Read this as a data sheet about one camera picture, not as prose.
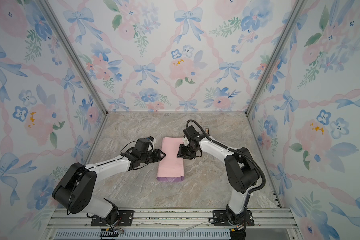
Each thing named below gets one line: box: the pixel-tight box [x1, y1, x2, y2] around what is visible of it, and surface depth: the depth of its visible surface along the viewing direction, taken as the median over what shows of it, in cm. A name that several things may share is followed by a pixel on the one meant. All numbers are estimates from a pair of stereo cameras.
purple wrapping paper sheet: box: [156, 137, 185, 182], surface depth 87 cm
